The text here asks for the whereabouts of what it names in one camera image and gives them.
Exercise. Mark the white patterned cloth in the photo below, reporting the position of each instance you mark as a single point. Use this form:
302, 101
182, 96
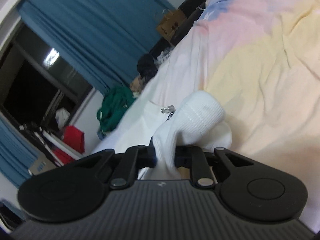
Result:
163, 55

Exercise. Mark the dark framed window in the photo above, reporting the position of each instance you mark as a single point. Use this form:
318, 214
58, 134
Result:
30, 87

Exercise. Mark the pastel tie-dye blanket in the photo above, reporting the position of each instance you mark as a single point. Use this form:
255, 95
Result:
262, 67

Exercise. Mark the red cloth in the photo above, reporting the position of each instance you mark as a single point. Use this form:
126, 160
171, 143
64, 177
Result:
72, 137

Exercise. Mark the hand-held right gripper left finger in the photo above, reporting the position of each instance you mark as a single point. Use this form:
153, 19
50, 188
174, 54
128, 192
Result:
125, 165

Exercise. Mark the green garment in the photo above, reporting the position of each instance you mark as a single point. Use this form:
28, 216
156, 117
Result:
115, 107

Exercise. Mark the dark clothes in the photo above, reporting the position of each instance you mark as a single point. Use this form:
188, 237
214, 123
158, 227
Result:
146, 66

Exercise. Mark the brown paper bag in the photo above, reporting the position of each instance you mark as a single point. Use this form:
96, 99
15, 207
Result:
171, 26

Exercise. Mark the tan plush toy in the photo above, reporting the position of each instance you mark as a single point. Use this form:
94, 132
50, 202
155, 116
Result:
136, 84

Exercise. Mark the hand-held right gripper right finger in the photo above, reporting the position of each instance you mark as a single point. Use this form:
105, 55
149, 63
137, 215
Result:
198, 165

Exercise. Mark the blue curtain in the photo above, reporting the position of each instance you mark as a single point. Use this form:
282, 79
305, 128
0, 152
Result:
12, 152
95, 25

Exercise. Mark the white sweatpants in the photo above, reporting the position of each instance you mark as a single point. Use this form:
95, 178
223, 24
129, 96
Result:
195, 120

